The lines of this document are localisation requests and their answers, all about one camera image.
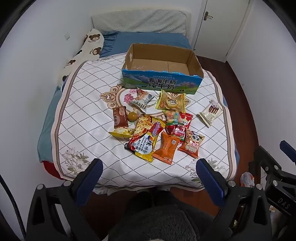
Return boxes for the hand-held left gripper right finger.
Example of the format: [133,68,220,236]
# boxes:
[196,158,273,241]

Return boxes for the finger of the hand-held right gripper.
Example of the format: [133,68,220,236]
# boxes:
[248,146,286,186]
[279,140,296,163]

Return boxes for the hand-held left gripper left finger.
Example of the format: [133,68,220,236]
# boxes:
[26,158,104,241]

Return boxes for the yellow egg cookie packet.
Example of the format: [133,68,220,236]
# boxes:
[155,90,186,112]

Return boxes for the white and blue snack packet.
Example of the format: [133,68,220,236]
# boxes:
[129,88,155,114]

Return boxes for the printed cardboard box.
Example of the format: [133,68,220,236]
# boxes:
[122,43,204,95]

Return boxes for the white plastic bag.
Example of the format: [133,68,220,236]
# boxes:
[240,172,255,188]

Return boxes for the red cloth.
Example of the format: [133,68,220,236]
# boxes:
[42,161,66,180]

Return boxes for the panda print snack packet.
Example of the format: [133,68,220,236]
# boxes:
[178,129,205,158]

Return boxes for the orange snack packet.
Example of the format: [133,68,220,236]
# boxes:
[152,132,180,165]

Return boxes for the small yellow snack packet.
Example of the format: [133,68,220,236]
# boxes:
[109,127,134,139]

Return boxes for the grey fleece trousers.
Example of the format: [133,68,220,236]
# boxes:
[109,188,215,241]

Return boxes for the red snack packet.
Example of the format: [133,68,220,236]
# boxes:
[165,113,193,142]

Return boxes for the large instant noodle packet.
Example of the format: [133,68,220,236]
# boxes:
[124,114,166,163]

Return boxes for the white chocolate stick packet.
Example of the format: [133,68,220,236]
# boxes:
[199,99,223,128]

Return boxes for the brown snack packet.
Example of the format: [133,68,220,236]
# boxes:
[112,106,129,129]

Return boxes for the white quilted bed cover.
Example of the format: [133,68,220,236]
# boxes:
[50,54,238,192]

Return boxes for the colourful candy ball packet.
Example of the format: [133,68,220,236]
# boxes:
[163,109,183,124]

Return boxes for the white door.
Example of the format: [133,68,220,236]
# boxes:
[193,0,251,62]

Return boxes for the bear print pillow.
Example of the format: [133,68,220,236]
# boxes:
[61,28,105,87]

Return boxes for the grey dotted pillow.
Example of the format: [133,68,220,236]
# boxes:
[91,10,188,36]

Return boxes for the black cable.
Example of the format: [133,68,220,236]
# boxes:
[0,174,26,241]

